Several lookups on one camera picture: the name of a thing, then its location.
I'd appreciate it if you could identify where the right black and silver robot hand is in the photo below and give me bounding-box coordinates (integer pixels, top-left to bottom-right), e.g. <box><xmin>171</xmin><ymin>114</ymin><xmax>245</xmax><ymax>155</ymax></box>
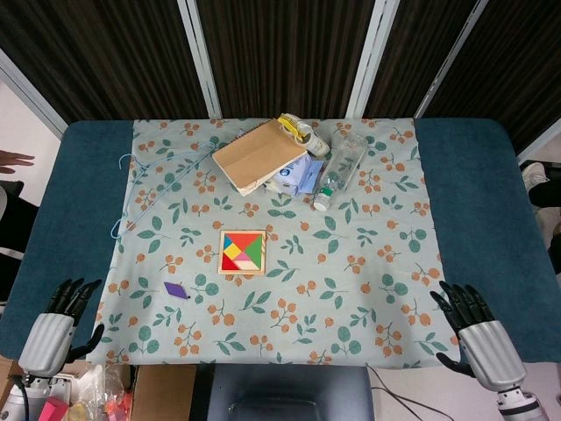
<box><xmin>429</xmin><ymin>280</ymin><xmax>527</xmax><ymax>391</ymax></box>

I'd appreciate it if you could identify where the yellow and white tape roll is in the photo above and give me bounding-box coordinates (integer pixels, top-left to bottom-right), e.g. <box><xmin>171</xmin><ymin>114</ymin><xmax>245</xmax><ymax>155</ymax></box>
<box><xmin>275</xmin><ymin>112</ymin><xmax>315</xmax><ymax>146</ymax></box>

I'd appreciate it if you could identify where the bystander bare hand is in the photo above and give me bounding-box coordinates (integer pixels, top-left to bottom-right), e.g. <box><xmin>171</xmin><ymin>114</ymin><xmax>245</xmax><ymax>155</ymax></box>
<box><xmin>0</xmin><ymin>148</ymin><xmax>36</xmax><ymax>175</ymax></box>

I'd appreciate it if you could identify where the blue wire clothes hanger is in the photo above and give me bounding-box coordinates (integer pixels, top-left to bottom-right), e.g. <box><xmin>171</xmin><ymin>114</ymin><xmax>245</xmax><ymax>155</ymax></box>
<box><xmin>109</xmin><ymin>140</ymin><xmax>220</xmax><ymax>240</ymax></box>

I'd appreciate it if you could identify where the purple parallelogram tangram piece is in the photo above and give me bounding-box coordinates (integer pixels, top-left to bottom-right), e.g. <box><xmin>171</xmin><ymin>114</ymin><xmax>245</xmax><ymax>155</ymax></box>
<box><xmin>163</xmin><ymin>281</ymin><xmax>190</xmax><ymax>301</ymax></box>

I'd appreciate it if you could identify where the large green tangram triangle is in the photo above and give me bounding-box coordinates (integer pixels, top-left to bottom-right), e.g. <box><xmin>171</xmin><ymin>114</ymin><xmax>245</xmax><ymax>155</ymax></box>
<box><xmin>244</xmin><ymin>234</ymin><xmax>264</xmax><ymax>269</ymax></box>

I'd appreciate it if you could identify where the black cable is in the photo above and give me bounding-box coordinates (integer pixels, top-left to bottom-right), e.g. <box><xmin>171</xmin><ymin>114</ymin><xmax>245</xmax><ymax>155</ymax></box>
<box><xmin>366</xmin><ymin>366</ymin><xmax>453</xmax><ymax>421</ymax></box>

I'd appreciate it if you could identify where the dark slatted folding screen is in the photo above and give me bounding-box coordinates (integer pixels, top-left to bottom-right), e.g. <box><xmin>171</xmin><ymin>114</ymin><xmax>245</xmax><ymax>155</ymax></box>
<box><xmin>0</xmin><ymin>0</ymin><xmax>561</xmax><ymax>154</ymax></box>

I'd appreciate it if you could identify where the floral leaf print tablecloth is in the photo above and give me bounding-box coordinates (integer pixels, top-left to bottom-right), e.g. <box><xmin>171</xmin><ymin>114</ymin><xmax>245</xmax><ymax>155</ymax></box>
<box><xmin>85</xmin><ymin>117</ymin><xmax>461</xmax><ymax>367</ymax></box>

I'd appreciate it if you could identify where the brown spiral notebook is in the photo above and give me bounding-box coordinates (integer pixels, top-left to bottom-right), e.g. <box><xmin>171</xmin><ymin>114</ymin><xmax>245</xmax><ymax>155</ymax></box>
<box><xmin>211</xmin><ymin>118</ymin><xmax>309</xmax><ymax>195</ymax></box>

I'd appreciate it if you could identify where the open cardboard box flap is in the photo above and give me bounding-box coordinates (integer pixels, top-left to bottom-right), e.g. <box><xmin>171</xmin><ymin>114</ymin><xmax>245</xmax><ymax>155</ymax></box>
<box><xmin>0</xmin><ymin>354</ymin><xmax>24</xmax><ymax>398</ymax></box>

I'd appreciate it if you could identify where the large orange-red tangram triangle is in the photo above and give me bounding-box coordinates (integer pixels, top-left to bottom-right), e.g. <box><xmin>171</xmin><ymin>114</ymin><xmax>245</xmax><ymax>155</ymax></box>
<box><xmin>224</xmin><ymin>232</ymin><xmax>264</xmax><ymax>252</ymax></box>

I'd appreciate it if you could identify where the clear plastic bag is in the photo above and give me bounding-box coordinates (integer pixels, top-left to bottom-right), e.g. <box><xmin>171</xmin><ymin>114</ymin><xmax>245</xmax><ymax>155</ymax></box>
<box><xmin>56</xmin><ymin>363</ymin><xmax>133</xmax><ymax>421</ymax></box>

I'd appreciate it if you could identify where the clear plastic bottle green cap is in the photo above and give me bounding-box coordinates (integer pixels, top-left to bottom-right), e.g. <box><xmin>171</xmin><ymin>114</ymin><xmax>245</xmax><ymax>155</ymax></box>
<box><xmin>312</xmin><ymin>131</ymin><xmax>368</xmax><ymax>212</ymax></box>

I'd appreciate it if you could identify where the pink block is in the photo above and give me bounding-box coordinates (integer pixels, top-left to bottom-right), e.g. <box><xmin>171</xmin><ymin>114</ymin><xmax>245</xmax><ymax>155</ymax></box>
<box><xmin>39</xmin><ymin>396</ymin><xmax>70</xmax><ymax>421</ymax></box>

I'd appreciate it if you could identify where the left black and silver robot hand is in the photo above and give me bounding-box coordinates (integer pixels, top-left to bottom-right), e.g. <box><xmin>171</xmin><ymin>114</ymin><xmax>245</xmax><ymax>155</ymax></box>
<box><xmin>18</xmin><ymin>277</ymin><xmax>105</xmax><ymax>378</ymax></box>

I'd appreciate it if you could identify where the blue and white wipes pack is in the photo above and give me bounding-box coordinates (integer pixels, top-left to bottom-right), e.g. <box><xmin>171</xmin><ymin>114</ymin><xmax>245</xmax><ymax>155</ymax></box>
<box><xmin>262</xmin><ymin>153</ymin><xmax>326</xmax><ymax>196</ymax></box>

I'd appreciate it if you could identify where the wooden tangram tray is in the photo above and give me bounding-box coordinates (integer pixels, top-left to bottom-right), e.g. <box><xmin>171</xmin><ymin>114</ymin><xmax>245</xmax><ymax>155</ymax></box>
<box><xmin>217</xmin><ymin>229</ymin><xmax>267</xmax><ymax>276</ymax></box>

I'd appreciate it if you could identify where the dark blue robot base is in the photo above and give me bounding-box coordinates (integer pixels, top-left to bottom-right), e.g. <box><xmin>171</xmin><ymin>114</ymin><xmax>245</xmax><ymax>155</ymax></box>
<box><xmin>205</xmin><ymin>364</ymin><xmax>376</xmax><ymax>421</ymax></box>

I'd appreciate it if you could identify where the crumpled white paper cup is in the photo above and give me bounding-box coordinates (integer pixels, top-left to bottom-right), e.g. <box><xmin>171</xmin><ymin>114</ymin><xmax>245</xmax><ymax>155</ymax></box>
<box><xmin>302</xmin><ymin>130</ymin><xmax>332</xmax><ymax>159</ymax></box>

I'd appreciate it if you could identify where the white sneaker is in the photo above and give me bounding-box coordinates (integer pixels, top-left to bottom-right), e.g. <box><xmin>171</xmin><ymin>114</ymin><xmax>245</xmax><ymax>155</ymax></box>
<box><xmin>520</xmin><ymin>161</ymin><xmax>550</xmax><ymax>190</ymax></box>

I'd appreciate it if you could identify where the bystander dark trouser leg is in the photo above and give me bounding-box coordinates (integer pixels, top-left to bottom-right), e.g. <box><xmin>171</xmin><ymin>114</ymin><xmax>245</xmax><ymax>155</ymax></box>
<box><xmin>528</xmin><ymin>162</ymin><xmax>561</xmax><ymax>276</ymax></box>

